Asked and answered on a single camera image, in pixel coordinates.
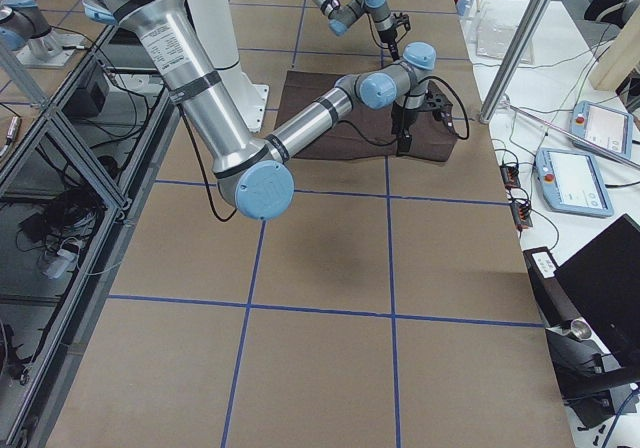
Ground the aluminium frame post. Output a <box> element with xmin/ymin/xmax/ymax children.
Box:
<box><xmin>479</xmin><ymin>0</ymin><xmax>551</xmax><ymax>124</ymax></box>

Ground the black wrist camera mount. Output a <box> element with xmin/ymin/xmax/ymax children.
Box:
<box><xmin>393</xmin><ymin>12</ymin><xmax>411</xmax><ymax>33</ymax></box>
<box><xmin>423</xmin><ymin>93</ymin><xmax>454</xmax><ymax>133</ymax></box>

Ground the black box white label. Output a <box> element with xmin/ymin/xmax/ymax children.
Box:
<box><xmin>523</xmin><ymin>247</ymin><xmax>558</xmax><ymax>290</ymax></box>

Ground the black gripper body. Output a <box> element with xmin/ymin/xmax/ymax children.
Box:
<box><xmin>377</xmin><ymin>23</ymin><xmax>397</xmax><ymax>47</ymax></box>
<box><xmin>391</xmin><ymin>98</ymin><xmax>422</xmax><ymax>138</ymax></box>

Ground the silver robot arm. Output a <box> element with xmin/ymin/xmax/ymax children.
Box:
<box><xmin>84</xmin><ymin>0</ymin><xmax>436</xmax><ymax>220</ymax></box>
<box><xmin>311</xmin><ymin>0</ymin><xmax>411</xmax><ymax>61</ymax></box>

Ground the clear plastic sheet bag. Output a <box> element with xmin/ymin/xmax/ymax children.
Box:
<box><xmin>473</xmin><ymin>7</ymin><xmax>523</xmax><ymax>60</ymax></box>

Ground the near teach pendant tablet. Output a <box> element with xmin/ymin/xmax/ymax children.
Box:
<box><xmin>535</xmin><ymin>148</ymin><xmax>614</xmax><ymax>218</ymax></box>

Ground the far teach pendant tablet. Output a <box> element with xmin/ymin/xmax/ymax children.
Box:
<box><xmin>570</xmin><ymin>101</ymin><xmax>634</xmax><ymax>159</ymax></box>

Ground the aluminium side rail frame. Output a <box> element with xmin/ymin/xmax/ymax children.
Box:
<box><xmin>1</xmin><ymin>28</ymin><xmax>178</xmax><ymax>447</ymax></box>

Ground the black laptop monitor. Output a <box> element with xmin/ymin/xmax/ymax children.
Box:
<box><xmin>555</xmin><ymin>214</ymin><xmax>639</xmax><ymax>366</ymax></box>

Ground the dark brown t-shirt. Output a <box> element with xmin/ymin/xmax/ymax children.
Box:
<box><xmin>275</xmin><ymin>70</ymin><xmax>459</xmax><ymax>162</ymax></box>

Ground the black electronics box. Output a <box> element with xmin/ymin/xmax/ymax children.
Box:
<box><xmin>63</xmin><ymin>63</ymin><xmax>109</xmax><ymax>118</ymax></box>

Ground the silver metal cup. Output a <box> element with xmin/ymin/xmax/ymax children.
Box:
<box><xmin>568</xmin><ymin>319</ymin><xmax>593</xmax><ymax>342</ymax></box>

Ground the teach pendant tablet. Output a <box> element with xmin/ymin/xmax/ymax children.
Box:
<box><xmin>570</xmin><ymin>101</ymin><xmax>634</xmax><ymax>159</ymax></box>
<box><xmin>535</xmin><ymin>148</ymin><xmax>614</xmax><ymax>218</ymax></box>

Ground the orange terminal board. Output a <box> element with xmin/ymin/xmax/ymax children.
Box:
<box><xmin>500</xmin><ymin>164</ymin><xmax>521</xmax><ymax>189</ymax></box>

